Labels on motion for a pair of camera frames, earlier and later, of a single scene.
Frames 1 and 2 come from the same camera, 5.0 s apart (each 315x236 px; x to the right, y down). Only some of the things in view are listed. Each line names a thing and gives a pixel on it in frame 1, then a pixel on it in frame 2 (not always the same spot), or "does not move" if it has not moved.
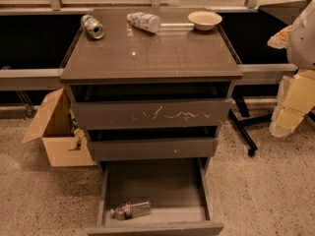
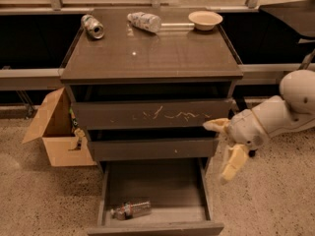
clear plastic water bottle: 129,209 does not move
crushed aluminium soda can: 92,27 does not move
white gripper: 303,43 -> 245,130
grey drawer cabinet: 152,89 does not move
